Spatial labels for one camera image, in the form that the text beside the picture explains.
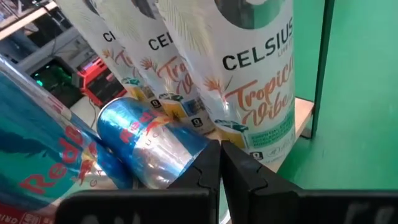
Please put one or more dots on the blue silver Red Bull can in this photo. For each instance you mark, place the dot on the blue silver Red Bull can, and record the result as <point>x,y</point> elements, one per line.
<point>37,149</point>
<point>149,149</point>

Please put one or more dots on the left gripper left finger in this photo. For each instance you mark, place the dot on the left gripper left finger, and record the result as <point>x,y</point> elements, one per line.
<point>155,205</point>

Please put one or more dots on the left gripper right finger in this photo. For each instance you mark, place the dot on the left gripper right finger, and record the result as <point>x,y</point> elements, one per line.
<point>280,205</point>

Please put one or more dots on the red box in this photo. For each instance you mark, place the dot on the red box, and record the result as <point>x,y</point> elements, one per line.
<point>99,81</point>

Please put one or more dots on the white Celsius can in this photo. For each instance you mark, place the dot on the white Celsius can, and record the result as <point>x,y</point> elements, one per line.
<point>248,77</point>
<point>149,46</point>
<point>93,28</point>

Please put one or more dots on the wooden shelf with black frame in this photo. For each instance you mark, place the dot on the wooden shelf with black frame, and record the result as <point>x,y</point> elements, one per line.
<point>303,115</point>

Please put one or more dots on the green-lit computer case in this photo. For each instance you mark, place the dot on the green-lit computer case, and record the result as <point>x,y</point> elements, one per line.
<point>53,81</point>

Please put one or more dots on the wooden table edge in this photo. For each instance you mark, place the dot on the wooden table edge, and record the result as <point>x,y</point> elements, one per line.
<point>18,25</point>

